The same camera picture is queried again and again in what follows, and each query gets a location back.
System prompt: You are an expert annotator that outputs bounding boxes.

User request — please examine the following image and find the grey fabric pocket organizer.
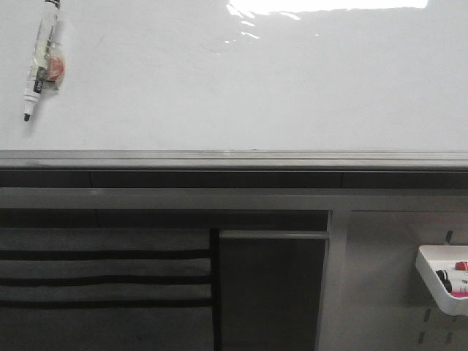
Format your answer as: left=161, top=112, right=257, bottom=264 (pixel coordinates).
left=1, top=228, right=221, bottom=350

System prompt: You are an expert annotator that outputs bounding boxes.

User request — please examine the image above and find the black whiteboard marker with tape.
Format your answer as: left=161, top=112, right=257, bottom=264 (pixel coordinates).
left=23, top=1, right=65, bottom=121

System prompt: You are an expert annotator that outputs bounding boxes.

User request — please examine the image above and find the pink capped marker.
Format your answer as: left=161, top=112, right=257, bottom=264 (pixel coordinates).
left=442, top=279, right=468, bottom=298

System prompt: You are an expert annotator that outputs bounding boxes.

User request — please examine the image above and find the red capped marker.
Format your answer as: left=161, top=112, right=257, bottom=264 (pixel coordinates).
left=455, top=261, right=468, bottom=271

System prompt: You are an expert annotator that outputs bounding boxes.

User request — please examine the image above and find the white whiteboard with aluminium frame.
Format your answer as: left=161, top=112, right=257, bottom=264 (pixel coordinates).
left=1, top=1, right=467, bottom=170

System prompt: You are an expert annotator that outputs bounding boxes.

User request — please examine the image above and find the grey metal stand frame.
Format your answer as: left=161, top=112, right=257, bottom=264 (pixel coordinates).
left=1, top=188, right=467, bottom=350

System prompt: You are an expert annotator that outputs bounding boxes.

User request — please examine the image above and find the black capped marker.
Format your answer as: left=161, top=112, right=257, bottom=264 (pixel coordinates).
left=436, top=270, right=468, bottom=284

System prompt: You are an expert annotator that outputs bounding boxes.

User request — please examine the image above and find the white plastic marker tray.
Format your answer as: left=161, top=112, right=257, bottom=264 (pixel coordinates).
left=415, top=245, right=467, bottom=316

